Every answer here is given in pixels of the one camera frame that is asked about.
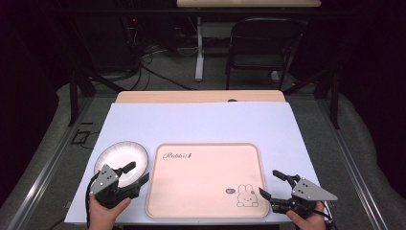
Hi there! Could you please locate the white paper plate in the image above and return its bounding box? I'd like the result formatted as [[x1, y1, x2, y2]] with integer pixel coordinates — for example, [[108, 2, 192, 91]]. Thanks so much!
[[93, 140, 150, 189]]

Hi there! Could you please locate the person's right hand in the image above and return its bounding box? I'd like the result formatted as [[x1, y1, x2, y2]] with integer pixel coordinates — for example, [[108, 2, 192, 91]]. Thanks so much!
[[285, 201, 327, 230]]

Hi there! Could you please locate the person's left hand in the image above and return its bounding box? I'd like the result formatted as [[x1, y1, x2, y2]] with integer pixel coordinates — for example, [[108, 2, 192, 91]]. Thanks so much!
[[88, 195, 132, 230]]

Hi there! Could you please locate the bundle of black floor cables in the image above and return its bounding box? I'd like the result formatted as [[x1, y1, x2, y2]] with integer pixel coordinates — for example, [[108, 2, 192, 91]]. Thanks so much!
[[119, 15, 195, 92]]

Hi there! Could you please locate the black metal frame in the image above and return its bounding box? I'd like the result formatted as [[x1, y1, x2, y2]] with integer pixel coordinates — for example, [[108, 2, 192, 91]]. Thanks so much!
[[47, 8, 355, 130]]

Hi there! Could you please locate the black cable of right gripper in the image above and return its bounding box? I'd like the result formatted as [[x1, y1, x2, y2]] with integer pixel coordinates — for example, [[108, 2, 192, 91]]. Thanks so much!
[[320, 201, 339, 230]]

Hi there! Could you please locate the wooden table with white legs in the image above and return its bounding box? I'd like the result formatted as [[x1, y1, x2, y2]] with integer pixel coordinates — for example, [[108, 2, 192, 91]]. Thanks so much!
[[175, 0, 323, 82]]

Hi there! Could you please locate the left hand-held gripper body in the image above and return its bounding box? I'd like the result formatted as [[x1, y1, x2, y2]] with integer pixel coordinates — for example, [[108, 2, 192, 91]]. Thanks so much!
[[89, 164, 140, 210]]

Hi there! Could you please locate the grey metal floor rail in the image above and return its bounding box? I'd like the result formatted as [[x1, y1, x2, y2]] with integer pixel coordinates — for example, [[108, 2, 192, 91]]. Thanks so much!
[[315, 98, 389, 230], [6, 95, 95, 230]]

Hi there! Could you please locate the pale blue table mat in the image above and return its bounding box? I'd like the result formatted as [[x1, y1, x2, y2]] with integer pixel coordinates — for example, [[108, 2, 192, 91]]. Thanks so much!
[[63, 102, 324, 225]]

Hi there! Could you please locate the black folding chair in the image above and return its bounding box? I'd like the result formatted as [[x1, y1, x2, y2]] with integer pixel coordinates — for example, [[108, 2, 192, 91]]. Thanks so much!
[[224, 16, 305, 91]]

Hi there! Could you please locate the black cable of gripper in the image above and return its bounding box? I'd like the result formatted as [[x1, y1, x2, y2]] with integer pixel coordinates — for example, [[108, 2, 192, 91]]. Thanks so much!
[[84, 172, 102, 229], [320, 201, 339, 230]]

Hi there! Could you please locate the pink tray with rabbit print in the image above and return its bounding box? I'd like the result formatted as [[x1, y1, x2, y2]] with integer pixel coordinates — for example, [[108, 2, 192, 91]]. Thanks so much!
[[145, 142, 271, 219]]

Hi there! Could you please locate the black equipment cabinet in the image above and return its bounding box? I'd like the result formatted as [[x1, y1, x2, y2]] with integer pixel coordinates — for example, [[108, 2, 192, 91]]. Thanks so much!
[[71, 12, 137, 74]]

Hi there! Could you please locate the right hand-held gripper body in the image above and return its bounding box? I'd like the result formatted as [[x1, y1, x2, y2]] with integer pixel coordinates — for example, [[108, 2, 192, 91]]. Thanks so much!
[[270, 177, 339, 219]]

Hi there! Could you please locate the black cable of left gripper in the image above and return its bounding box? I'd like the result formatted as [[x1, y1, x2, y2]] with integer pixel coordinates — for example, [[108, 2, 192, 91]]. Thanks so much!
[[84, 172, 102, 229]]

